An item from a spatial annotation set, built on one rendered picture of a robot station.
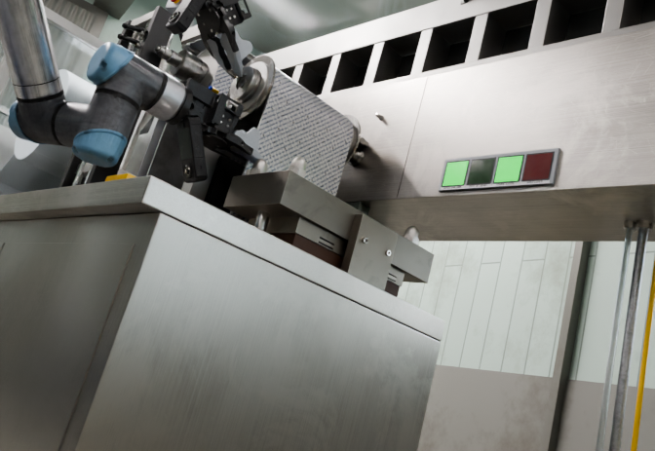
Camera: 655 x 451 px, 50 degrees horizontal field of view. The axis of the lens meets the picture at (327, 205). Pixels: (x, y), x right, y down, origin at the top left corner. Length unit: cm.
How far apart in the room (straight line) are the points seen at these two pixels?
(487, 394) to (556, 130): 221
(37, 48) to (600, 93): 94
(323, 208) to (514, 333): 230
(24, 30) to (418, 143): 79
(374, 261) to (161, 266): 45
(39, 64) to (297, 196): 46
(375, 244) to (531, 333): 213
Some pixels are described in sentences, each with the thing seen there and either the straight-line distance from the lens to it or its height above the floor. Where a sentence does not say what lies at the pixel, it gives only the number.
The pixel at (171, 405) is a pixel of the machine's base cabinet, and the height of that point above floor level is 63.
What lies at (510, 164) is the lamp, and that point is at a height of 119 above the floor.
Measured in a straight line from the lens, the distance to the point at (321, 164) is 147.
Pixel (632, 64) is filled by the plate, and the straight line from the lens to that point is 134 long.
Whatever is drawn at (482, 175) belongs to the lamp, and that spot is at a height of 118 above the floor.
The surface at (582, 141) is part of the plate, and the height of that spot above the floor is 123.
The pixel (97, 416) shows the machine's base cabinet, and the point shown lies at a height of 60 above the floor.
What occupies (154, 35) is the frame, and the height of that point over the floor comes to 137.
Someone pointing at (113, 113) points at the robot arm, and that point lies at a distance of 118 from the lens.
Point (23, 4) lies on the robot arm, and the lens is 122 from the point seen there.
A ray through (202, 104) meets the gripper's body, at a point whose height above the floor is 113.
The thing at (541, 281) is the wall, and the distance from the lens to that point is 339.
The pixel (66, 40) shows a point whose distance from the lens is 237.
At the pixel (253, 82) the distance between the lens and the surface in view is 142.
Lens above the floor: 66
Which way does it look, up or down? 17 degrees up
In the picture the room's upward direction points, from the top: 16 degrees clockwise
